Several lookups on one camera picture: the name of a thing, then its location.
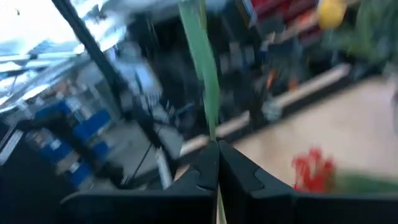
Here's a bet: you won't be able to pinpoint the red storage shelf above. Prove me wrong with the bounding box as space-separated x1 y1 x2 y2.
251 0 323 40

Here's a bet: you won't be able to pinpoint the black metal table frame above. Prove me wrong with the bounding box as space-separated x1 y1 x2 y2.
51 0 354 187

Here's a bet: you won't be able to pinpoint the blue storage bins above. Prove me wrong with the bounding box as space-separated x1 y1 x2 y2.
32 101 114 189

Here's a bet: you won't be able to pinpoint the red artificial flower bunch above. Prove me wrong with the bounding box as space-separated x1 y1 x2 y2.
291 146 398 194

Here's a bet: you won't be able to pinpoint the yellow artificial tulip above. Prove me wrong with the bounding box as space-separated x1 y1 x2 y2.
177 0 228 224
316 0 348 31

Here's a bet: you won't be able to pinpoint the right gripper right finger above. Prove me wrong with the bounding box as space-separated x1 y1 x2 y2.
220 140 398 224

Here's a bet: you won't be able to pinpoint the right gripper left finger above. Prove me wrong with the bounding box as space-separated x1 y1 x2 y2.
58 140 221 224

